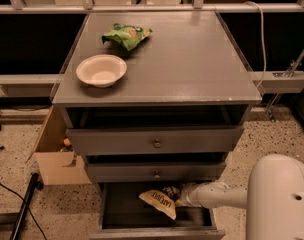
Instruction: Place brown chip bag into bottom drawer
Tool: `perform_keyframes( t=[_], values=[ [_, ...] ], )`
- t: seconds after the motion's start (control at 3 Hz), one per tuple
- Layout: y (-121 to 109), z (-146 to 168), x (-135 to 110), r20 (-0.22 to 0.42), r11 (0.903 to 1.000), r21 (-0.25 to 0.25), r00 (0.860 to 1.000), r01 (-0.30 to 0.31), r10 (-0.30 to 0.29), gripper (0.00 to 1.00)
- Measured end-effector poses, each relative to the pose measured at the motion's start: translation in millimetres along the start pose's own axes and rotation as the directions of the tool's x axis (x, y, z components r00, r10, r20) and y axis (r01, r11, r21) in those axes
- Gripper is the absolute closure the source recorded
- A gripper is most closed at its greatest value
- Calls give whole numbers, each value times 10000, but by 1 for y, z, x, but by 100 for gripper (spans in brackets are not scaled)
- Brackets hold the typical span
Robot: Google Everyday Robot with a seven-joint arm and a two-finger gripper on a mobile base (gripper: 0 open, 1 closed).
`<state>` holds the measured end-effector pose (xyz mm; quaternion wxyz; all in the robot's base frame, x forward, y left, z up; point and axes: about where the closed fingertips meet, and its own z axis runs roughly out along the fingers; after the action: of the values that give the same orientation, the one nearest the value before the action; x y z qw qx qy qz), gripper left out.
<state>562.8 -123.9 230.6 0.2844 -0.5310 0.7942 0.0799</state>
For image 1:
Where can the brown chip bag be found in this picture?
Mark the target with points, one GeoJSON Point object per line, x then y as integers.
{"type": "Point", "coordinates": [163, 200]}

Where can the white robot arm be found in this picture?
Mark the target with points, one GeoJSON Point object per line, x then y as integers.
{"type": "Point", "coordinates": [273, 199]}

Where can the black metal bar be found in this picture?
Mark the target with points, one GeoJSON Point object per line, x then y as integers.
{"type": "Point", "coordinates": [18, 225]}

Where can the grey drawer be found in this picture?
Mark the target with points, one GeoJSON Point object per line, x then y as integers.
{"type": "Point", "coordinates": [124, 216]}
{"type": "Point", "coordinates": [154, 140]}
{"type": "Point", "coordinates": [153, 171]}

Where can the cardboard box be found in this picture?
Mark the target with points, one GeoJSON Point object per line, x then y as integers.
{"type": "Point", "coordinates": [57, 166]}

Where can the bottom grey drawer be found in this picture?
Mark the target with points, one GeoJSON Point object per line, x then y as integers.
{"type": "Point", "coordinates": [124, 216]}

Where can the white paper bowl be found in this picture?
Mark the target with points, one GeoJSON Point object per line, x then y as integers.
{"type": "Point", "coordinates": [101, 70]}

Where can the middle grey drawer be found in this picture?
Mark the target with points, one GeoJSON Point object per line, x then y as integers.
{"type": "Point", "coordinates": [153, 171]}

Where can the green chip bag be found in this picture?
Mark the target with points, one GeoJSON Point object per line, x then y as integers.
{"type": "Point", "coordinates": [128, 36]}

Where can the orange ball in box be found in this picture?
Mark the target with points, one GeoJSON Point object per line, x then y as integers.
{"type": "Point", "coordinates": [67, 142]}

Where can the top grey drawer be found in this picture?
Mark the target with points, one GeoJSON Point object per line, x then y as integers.
{"type": "Point", "coordinates": [154, 140]}

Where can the grey drawer cabinet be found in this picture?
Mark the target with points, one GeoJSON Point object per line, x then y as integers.
{"type": "Point", "coordinates": [187, 73]}

